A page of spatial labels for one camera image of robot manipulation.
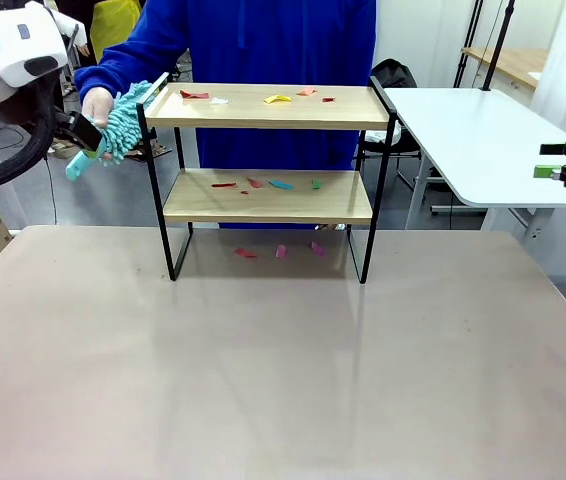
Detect person's right forearm blue sleeve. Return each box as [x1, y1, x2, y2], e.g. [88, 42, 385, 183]
[73, 47, 139, 104]

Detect person's right hand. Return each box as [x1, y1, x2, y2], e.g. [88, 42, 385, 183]
[81, 87, 116, 129]

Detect black stand pole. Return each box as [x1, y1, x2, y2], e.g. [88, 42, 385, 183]
[480, 0, 518, 93]

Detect black frame wooden two-tier shelf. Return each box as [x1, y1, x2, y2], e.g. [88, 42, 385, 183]
[136, 72, 398, 285]

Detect white side table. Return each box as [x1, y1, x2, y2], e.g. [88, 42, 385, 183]
[380, 87, 566, 246]

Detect black chair with bag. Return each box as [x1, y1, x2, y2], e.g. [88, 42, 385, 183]
[355, 58, 432, 194]

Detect wooden desk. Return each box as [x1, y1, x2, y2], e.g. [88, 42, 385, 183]
[460, 46, 550, 92]

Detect person in blue hoodie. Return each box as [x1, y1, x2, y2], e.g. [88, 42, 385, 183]
[73, 0, 379, 171]

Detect black left arm cable bundle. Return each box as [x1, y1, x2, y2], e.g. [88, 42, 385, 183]
[0, 69, 62, 197]

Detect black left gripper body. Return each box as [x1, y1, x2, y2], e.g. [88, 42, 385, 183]
[0, 82, 64, 132]

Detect person in yellow apron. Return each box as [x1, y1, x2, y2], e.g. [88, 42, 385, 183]
[89, 0, 143, 64]

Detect black tripod legs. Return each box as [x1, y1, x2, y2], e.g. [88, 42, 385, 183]
[452, 0, 487, 90]

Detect teal chenille duster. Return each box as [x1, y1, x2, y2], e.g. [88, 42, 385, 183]
[65, 79, 163, 182]

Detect white plastic bag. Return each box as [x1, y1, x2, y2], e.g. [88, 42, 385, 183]
[362, 119, 403, 149]

